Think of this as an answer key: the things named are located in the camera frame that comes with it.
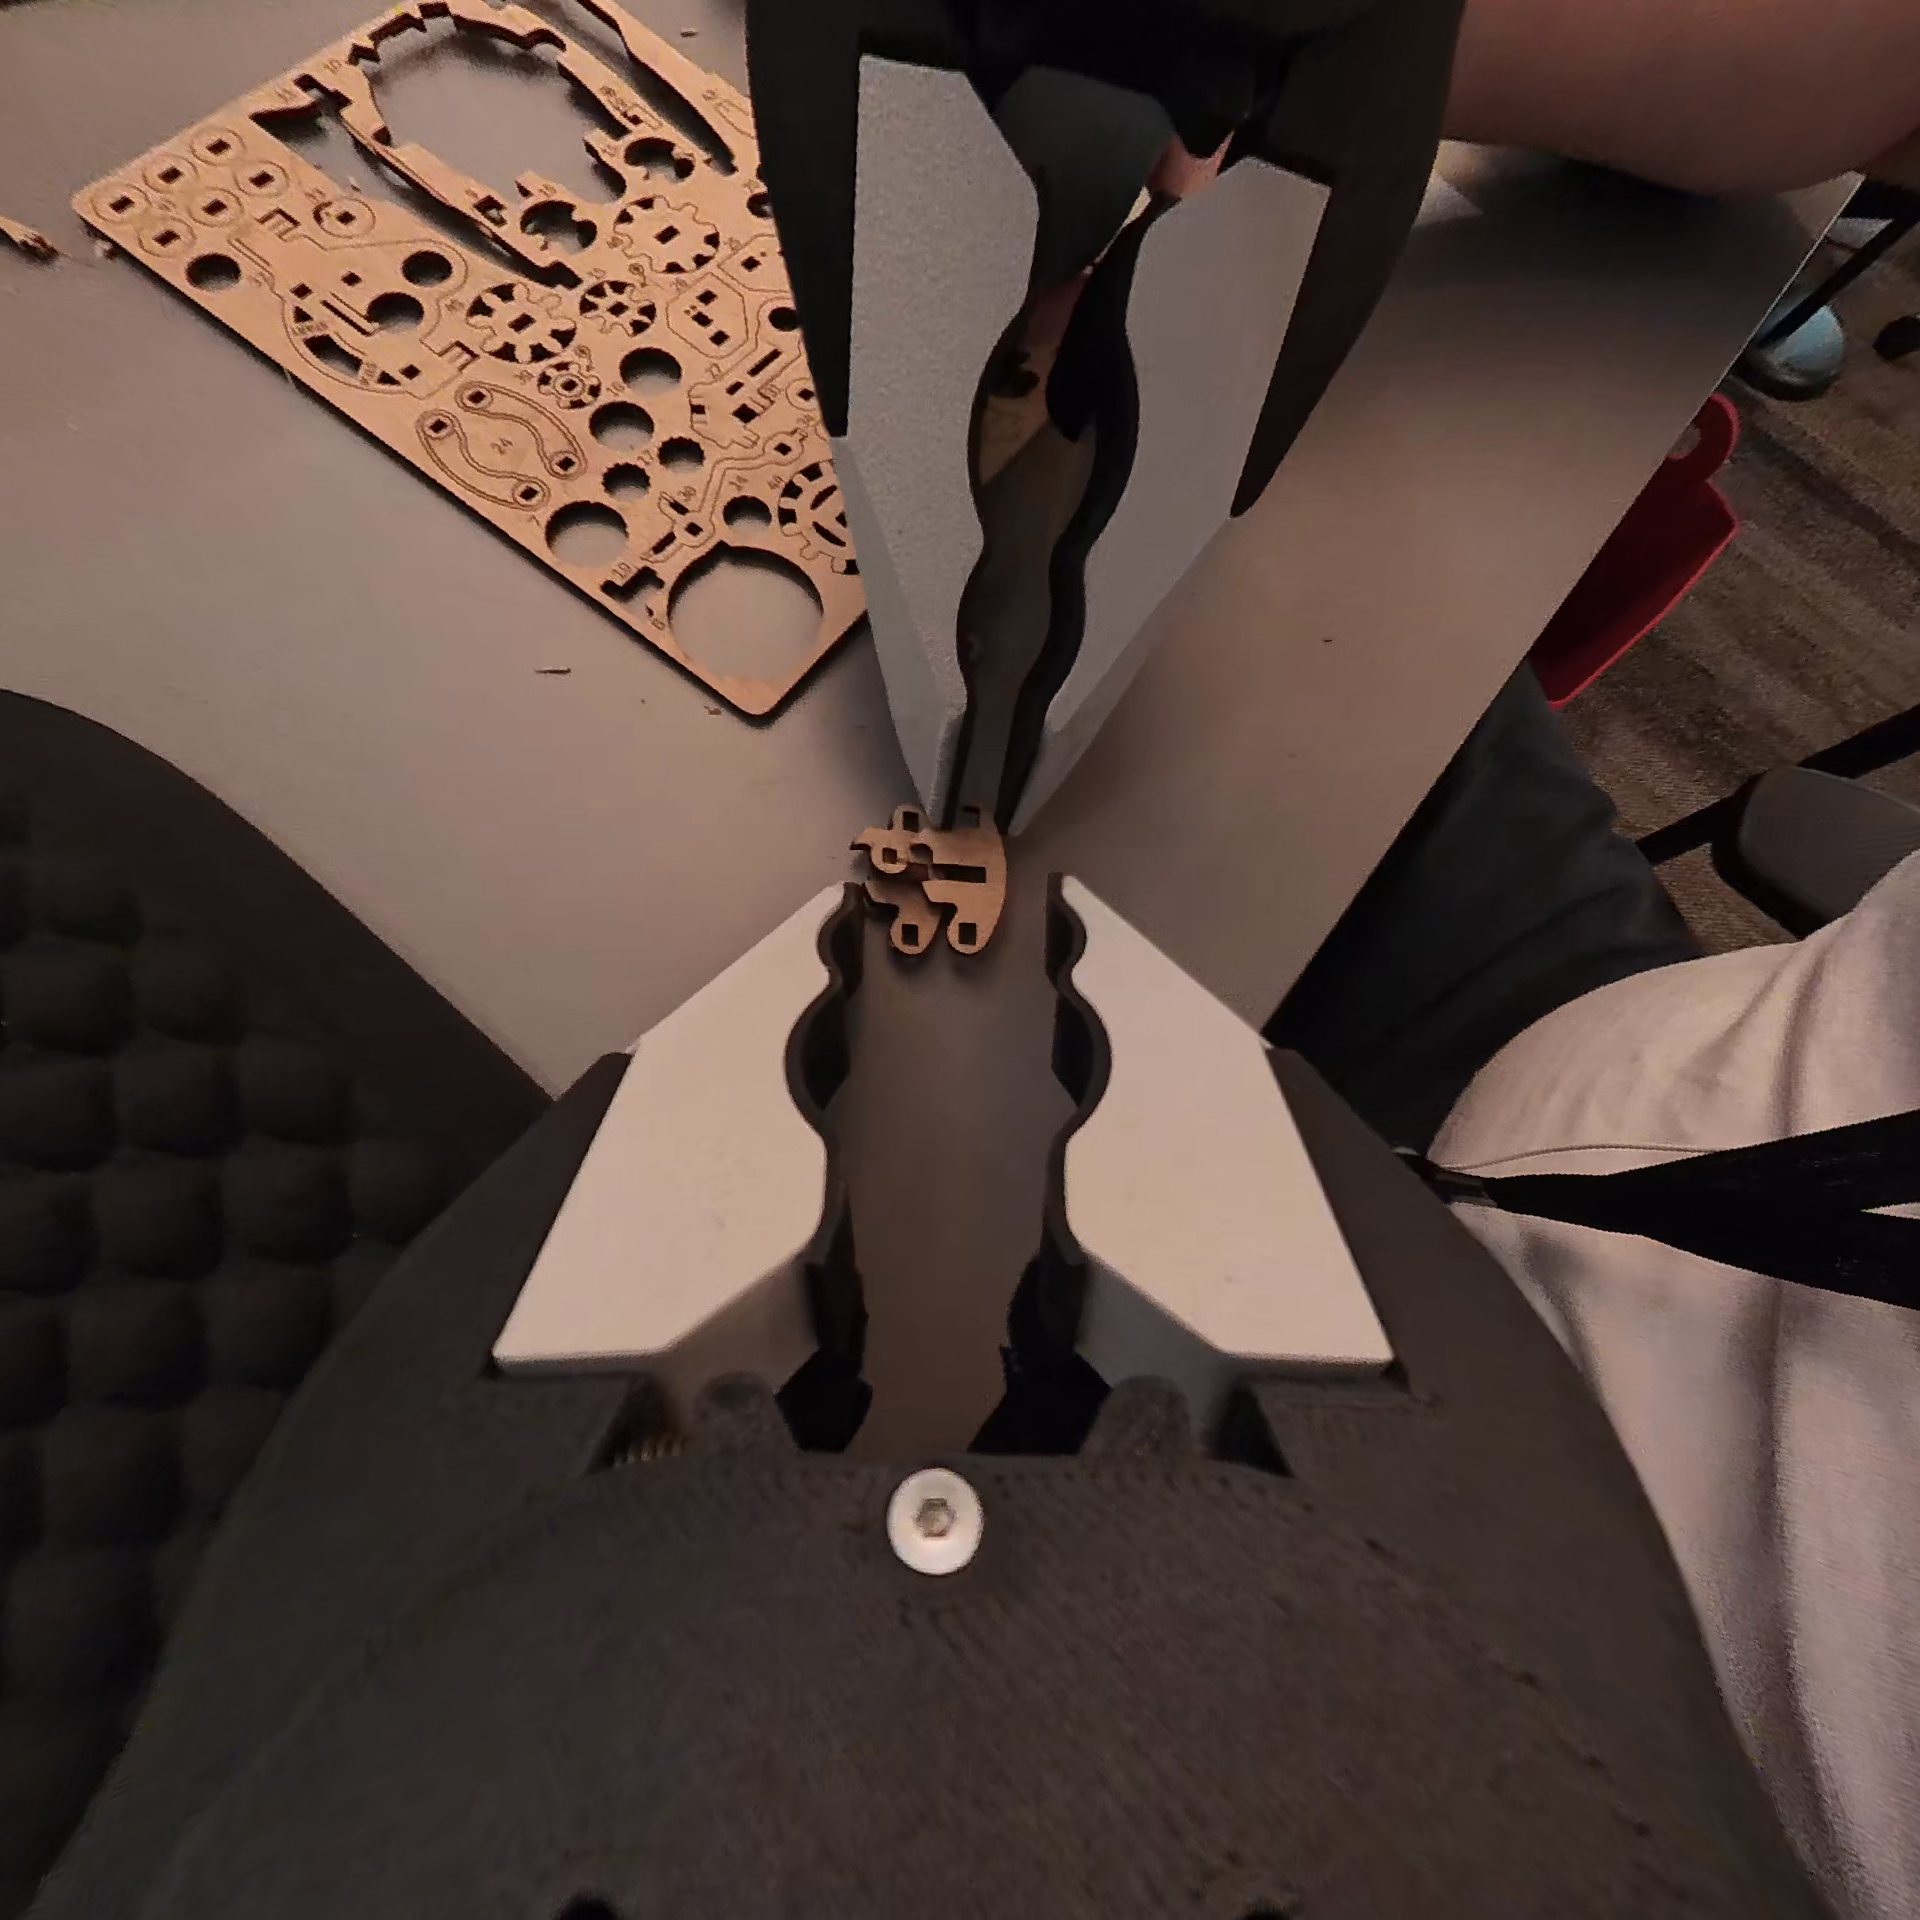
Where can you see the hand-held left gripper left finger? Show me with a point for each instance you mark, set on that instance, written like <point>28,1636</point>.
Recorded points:
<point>676,1200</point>

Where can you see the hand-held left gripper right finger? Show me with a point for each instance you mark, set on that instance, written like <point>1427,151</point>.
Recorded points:
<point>1202,1200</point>

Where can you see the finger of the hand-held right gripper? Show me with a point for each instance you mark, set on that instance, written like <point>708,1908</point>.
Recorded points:
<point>1186,451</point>
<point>916,376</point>

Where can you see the small wooden model part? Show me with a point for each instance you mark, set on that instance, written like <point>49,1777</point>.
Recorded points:
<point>961,885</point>

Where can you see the person's right forearm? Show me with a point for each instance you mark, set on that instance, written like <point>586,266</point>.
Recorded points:
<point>1652,89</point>

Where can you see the laser-cut wooden parts sheet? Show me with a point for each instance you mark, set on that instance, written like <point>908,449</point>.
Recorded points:
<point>494,451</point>

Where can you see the person's right hand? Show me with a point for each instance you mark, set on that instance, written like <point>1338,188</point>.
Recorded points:
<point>1195,168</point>

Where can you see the dark trousers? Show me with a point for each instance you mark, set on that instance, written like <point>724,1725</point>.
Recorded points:
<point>1501,930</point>

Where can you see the red plastic chair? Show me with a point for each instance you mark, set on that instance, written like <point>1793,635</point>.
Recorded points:
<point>1652,569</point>

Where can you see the black textured pad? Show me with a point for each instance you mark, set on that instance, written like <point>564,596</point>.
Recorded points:
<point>181,1124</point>

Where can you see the white shirt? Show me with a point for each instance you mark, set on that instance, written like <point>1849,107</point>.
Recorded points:
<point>1724,1500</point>

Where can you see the pale blue shoe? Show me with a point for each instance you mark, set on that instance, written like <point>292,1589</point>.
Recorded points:
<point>1799,352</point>

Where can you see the grey office chair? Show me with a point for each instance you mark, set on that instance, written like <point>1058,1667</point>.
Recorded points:
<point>1815,839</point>

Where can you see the small wooden scrap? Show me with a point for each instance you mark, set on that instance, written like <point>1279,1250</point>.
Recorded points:
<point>28,240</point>

